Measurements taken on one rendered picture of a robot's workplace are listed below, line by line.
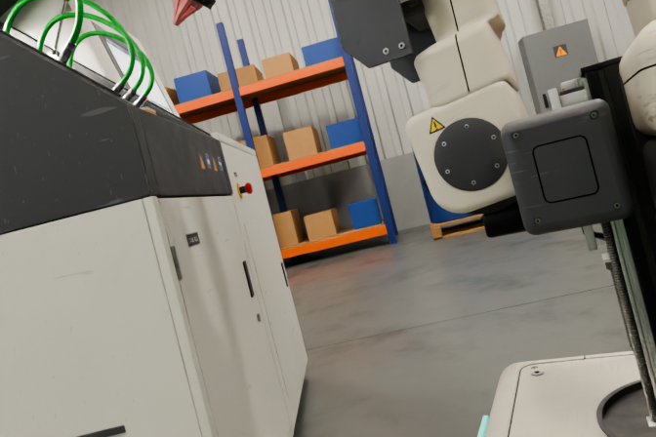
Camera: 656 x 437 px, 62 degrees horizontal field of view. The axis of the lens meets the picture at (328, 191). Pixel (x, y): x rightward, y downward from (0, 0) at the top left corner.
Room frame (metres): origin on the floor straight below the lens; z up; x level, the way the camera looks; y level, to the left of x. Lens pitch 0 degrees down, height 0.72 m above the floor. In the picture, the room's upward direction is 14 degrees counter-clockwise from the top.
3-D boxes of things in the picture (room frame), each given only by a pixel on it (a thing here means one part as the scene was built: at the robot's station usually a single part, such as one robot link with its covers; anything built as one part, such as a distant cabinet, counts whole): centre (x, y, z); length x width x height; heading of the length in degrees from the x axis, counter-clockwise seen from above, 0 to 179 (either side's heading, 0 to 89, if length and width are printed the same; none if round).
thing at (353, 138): (6.89, 0.69, 1.50); 2.78 x 0.86 x 3.00; 81
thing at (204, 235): (1.26, 0.28, 0.44); 0.65 x 0.02 x 0.68; 179
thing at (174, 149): (1.27, 0.30, 0.87); 0.62 x 0.04 x 0.16; 179
